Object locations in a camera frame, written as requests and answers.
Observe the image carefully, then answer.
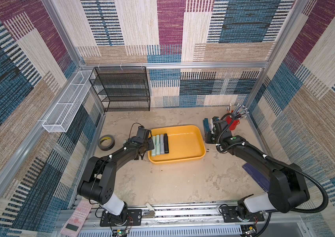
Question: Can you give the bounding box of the yellow plastic storage tray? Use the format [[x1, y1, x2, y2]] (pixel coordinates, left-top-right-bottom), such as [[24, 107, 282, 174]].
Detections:
[[148, 125, 206, 165]]

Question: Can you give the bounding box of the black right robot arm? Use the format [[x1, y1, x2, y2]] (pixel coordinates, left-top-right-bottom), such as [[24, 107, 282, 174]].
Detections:
[[205, 114, 329, 221]]

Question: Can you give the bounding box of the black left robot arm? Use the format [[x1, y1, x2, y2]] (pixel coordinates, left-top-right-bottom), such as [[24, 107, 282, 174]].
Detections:
[[77, 125, 154, 224]]

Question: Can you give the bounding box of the red pen holder cup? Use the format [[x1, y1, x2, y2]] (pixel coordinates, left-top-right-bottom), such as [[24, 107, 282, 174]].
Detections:
[[226, 116, 240, 131]]

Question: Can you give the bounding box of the black yellow tape roll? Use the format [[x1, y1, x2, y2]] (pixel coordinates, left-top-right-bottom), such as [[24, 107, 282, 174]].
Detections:
[[97, 135, 115, 151]]

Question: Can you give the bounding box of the dark blue booklet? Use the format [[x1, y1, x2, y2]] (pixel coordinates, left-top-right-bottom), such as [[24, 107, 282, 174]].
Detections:
[[242, 163, 270, 192]]

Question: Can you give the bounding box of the pink calculator device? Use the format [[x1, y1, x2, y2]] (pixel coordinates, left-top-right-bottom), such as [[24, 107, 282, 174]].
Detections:
[[60, 200, 92, 237]]

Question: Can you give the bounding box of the black wire mesh shelf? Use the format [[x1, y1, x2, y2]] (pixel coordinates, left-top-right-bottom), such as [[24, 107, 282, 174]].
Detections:
[[89, 66, 151, 112]]

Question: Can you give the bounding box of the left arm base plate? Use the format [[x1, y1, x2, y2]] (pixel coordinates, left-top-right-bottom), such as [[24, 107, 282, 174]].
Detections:
[[99, 209, 142, 227]]

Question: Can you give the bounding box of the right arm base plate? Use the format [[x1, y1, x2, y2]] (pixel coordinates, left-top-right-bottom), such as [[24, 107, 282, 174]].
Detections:
[[218, 204, 265, 223]]

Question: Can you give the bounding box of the white wire mesh basket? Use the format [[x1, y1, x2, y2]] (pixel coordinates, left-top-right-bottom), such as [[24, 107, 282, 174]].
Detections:
[[42, 71, 91, 133]]

